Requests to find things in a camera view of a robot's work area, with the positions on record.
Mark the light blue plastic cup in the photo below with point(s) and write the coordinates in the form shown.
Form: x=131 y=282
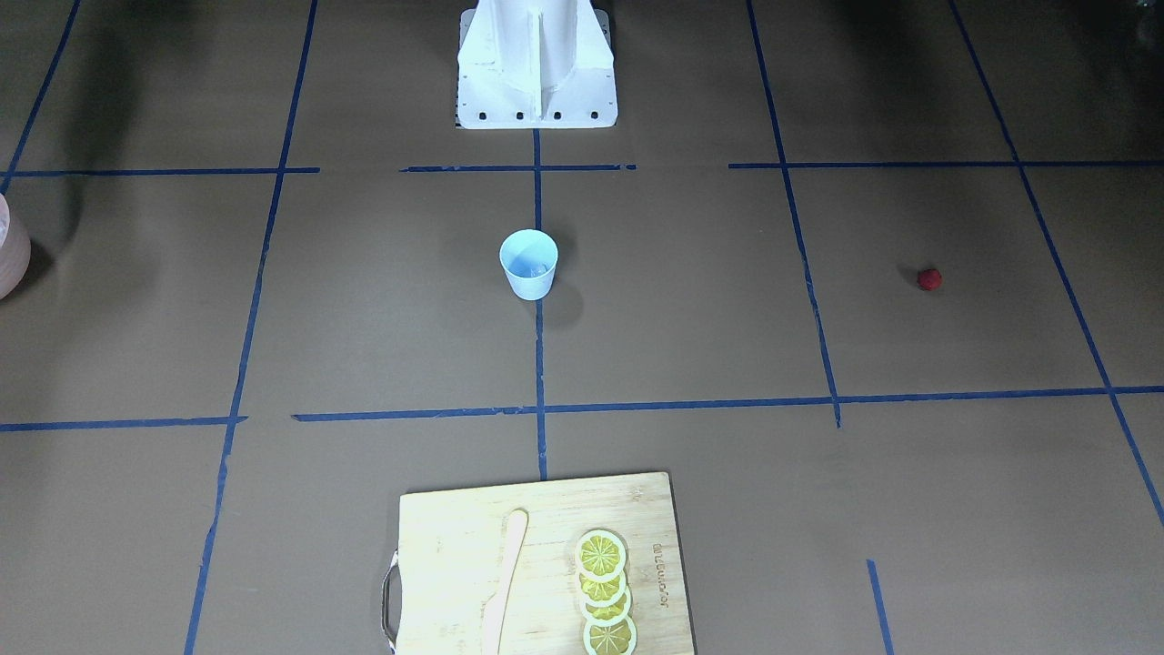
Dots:
x=529 y=259

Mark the bamboo cutting board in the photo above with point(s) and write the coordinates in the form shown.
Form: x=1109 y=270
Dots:
x=447 y=562

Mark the red strawberry on table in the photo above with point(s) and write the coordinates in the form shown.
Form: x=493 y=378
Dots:
x=929 y=279

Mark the pink bowl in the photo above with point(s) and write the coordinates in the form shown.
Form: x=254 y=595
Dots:
x=16 y=249

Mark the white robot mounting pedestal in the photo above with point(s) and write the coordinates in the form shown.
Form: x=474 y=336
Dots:
x=535 y=65

